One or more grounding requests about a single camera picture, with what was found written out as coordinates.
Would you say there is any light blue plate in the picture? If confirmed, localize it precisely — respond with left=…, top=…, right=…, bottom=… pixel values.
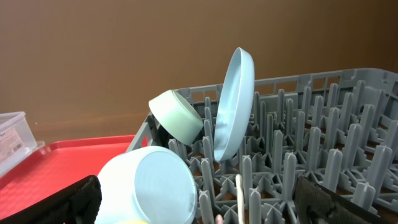
left=214, top=47, right=255, bottom=162

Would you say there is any light blue small bowl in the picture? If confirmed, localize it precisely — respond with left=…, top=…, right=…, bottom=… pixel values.
left=95, top=146, right=197, bottom=224

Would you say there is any red serving tray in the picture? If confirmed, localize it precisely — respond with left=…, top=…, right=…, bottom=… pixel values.
left=1, top=135, right=134, bottom=219

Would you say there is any white plastic spoon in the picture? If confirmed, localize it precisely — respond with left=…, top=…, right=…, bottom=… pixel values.
left=235, top=174, right=245, bottom=224

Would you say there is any clear plastic waste bin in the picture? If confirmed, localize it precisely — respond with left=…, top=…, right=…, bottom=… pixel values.
left=0, top=111, right=45, bottom=177

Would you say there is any green bowl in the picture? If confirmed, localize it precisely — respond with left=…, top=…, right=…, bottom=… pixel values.
left=149, top=90, right=203, bottom=145

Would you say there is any yellow cup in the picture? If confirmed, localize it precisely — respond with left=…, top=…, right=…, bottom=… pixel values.
left=116, top=220, right=148, bottom=224

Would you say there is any grey dishwasher rack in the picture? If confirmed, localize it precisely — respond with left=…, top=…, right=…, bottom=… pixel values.
left=129, top=68, right=397, bottom=223

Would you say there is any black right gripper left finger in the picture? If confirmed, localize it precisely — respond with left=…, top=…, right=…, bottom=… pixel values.
left=1, top=175, right=102, bottom=224

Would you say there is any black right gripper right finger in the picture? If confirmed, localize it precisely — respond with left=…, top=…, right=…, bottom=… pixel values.
left=294, top=175, right=387, bottom=224

